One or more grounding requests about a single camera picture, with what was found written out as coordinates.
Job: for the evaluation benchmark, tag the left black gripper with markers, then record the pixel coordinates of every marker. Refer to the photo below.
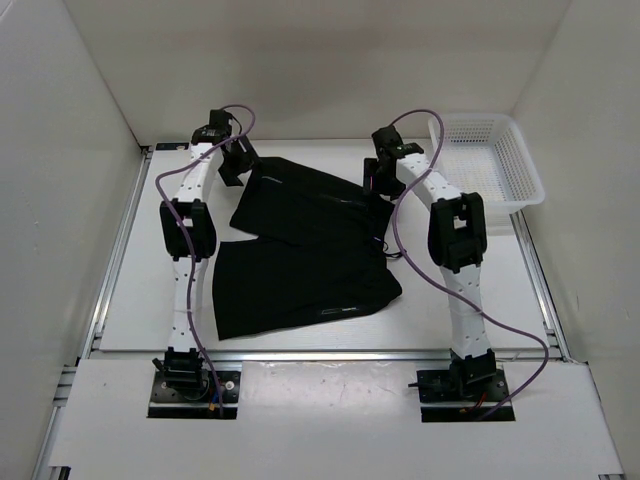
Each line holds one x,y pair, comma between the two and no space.
230,175

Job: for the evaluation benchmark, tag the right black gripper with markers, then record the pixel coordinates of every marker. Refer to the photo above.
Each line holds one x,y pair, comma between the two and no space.
371,182

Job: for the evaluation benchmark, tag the black shorts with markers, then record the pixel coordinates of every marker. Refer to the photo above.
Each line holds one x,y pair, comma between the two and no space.
316,253

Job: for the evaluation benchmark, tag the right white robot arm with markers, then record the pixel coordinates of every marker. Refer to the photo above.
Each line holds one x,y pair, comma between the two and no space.
456,240

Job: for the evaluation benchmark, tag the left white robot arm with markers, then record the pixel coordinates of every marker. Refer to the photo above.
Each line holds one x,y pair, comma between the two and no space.
220,149

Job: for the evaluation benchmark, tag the white plastic mesh basket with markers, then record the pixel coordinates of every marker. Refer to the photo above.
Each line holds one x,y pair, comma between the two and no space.
486,153

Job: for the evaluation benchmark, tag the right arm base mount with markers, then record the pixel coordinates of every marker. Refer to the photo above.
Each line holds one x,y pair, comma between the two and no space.
468,390

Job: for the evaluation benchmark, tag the aluminium front rail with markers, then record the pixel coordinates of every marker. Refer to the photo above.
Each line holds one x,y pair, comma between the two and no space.
438,355

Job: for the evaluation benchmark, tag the aluminium rail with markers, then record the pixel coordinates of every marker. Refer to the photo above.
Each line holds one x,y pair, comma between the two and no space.
562,429
94,326
438,355

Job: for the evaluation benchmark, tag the aluminium right rail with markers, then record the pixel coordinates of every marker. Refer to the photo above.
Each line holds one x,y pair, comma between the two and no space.
562,429

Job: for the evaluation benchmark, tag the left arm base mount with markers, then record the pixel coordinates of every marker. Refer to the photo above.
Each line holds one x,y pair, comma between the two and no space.
183,388

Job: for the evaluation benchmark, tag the aluminium left rail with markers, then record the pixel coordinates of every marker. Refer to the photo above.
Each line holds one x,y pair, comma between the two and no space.
94,326

